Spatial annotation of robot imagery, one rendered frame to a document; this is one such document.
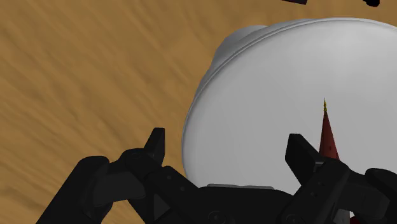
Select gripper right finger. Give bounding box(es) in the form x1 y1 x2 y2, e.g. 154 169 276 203
277 133 397 224

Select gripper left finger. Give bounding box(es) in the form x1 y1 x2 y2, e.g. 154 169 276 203
36 127 199 224

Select red pointed pen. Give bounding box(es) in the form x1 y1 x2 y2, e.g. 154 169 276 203
318 98 363 224

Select white bowl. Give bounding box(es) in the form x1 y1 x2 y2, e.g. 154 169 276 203
181 17 397 196

